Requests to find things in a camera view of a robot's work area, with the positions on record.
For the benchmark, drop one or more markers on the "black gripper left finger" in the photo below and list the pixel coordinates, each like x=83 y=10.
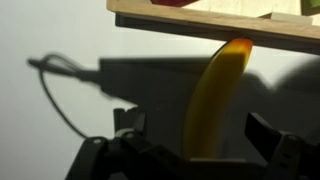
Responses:
x=140 y=123

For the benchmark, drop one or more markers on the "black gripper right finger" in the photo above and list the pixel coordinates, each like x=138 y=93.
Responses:
x=265 y=138

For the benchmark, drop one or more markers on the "yellow toy banana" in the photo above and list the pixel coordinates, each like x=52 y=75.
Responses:
x=210 y=98

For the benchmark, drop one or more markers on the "wooden tray box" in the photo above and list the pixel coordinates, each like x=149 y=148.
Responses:
x=217 y=26

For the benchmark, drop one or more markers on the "magenta cube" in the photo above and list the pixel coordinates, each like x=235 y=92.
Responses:
x=174 y=3

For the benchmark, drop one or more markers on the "light green cube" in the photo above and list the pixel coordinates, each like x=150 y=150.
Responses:
x=310 y=7

